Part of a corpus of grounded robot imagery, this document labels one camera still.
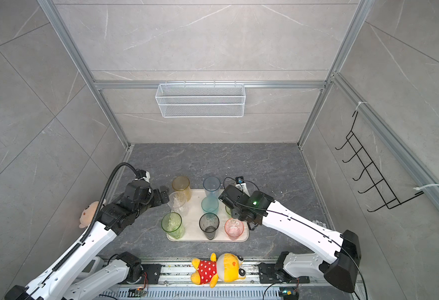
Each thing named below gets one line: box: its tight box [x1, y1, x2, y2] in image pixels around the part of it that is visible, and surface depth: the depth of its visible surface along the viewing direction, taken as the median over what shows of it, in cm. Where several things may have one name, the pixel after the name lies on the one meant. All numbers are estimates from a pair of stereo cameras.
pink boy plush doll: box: [78, 201, 100, 229], surface depth 85 cm
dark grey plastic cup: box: [198, 212, 220, 240], surface depth 78 cm
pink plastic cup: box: [224, 218, 245, 241], surface depth 85 cm
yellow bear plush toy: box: [190, 252, 247, 289], surface depth 70 cm
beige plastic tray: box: [161, 188, 250, 242], surface depth 85 cm
